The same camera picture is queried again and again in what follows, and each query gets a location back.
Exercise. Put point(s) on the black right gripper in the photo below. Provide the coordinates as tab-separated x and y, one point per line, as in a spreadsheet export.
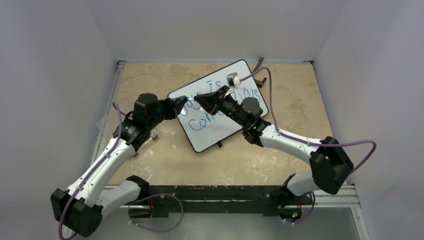
219	103

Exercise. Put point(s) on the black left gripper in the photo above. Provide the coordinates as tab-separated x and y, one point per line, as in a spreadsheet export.
173	106

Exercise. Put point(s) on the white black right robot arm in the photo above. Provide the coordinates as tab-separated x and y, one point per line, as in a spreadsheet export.
329	164

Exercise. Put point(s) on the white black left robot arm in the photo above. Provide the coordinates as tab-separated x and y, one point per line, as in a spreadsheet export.
81	207

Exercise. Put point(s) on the clear plastic screw organizer box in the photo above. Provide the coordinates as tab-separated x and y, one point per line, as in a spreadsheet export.
138	137

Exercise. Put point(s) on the aluminium frame rail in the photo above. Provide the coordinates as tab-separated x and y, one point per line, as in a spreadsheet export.
83	205

